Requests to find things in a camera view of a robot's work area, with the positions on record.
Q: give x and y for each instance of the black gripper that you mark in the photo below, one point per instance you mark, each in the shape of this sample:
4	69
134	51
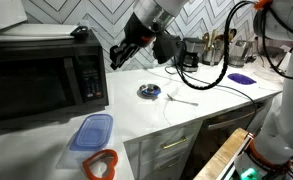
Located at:
137	36

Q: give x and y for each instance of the black microwave oven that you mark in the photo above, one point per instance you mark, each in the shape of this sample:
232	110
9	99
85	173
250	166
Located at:
42	76

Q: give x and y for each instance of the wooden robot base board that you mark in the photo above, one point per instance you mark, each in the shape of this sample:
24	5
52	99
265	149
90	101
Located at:
221	161

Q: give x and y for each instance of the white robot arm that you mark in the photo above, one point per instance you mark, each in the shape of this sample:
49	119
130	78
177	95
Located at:
268	155

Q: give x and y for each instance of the small metal dish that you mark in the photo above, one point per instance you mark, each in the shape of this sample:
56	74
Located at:
149	90

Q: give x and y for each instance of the black coffee maker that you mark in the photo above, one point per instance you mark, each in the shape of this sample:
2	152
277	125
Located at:
189	58

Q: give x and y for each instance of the silver metal fork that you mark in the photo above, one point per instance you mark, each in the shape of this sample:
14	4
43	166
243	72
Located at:
182	101

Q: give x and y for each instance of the glass blender jar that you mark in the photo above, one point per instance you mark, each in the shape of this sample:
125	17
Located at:
239	53

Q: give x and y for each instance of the blue plastic container lid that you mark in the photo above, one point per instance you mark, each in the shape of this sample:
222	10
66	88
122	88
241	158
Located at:
93	134

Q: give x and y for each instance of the purple plastic lid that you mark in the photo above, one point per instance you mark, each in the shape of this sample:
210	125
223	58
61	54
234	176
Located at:
241	79

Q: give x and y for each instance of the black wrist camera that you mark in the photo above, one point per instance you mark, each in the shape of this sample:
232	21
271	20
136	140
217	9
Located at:
165	47

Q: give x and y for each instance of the brass drawer handle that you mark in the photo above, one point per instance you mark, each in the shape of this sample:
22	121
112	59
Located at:
180	141

